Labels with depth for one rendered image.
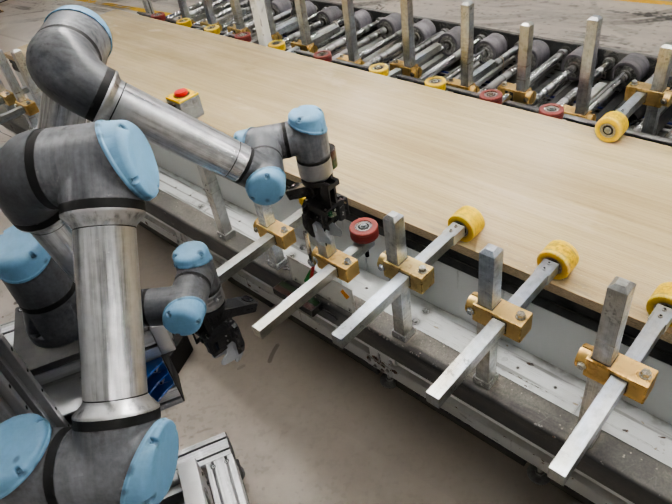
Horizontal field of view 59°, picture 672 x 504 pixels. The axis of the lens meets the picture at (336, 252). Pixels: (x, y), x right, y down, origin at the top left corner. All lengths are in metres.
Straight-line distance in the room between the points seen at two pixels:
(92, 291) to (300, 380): 1.68
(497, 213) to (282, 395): 1.20
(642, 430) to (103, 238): 1.25
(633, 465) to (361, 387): 1.22
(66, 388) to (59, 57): 0.70
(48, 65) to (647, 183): 1.48
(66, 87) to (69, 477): 0.59
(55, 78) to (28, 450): 0.56
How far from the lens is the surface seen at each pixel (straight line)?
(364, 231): 1.62
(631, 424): 1.61
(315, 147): 1.25
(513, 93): 2.37
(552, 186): 1.79
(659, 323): 1.35
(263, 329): 1.48
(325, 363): 2.49
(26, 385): 1.27
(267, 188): 1.12
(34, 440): 0.92
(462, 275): 1.64
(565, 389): 1.63
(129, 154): 0.85
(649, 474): 1.45
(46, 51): 1.10
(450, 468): 2.20
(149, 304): 1.19
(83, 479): 0.88
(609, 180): 1.83
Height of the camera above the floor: 1.91
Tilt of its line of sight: 40 degrees down
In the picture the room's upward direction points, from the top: 10 degrees counter-clockwise
